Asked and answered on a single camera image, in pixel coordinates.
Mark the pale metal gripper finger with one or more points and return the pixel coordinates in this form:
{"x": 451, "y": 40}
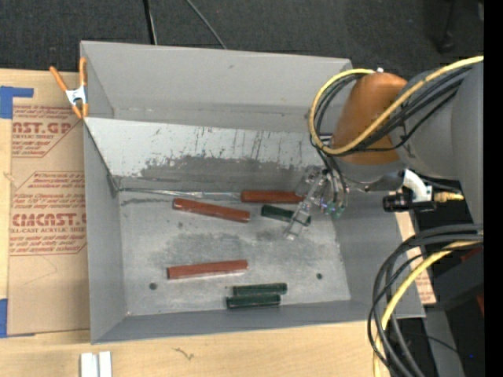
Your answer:
{"x": 295, "y": 222}
{"x": 305, "y": 220}

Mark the dark green flat block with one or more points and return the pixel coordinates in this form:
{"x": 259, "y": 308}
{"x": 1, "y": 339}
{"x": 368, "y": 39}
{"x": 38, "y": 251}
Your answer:
{"x": 253, "y": 301}
{"x": 259, "y": 289}
{"x": 277, "y": 212}

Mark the red-brown flat block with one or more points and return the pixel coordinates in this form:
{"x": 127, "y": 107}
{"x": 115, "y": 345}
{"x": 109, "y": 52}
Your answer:
{"x": 269, "y": 197}
{"x": 210, "y": 209}
{"x": 206, "y": 269}

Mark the grey metal bin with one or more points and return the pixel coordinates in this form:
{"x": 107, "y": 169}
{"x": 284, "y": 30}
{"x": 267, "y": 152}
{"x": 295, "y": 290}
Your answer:
{"x": 220, "y": 246}

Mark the brown cardboard board, red print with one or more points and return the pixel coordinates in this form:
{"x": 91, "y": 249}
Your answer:
{"x": 47, "y": 273}

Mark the black cylinder on white bracket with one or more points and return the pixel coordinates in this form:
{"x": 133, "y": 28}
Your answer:
{"x": 408, "y": 202}

